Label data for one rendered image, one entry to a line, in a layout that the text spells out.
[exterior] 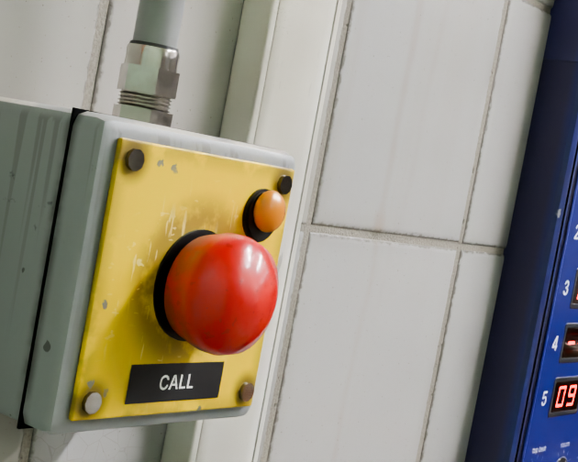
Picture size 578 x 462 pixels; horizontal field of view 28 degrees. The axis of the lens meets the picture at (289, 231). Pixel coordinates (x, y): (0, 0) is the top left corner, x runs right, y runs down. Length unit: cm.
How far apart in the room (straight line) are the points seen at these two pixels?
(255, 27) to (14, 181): 15
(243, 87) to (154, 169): 13
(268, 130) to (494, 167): 24
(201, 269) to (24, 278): 6
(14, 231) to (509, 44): 40
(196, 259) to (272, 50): 15
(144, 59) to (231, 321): 10
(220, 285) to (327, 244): 21
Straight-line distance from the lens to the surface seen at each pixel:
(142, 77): 40
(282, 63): 49
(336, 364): 60
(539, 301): 72
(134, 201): 36
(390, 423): 66
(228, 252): 36
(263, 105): 48
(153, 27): 40
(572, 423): 81
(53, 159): 36
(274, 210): 40
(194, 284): 36
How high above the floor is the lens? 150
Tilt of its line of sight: 3 degrees down
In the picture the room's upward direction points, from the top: 10 degrees clockwise
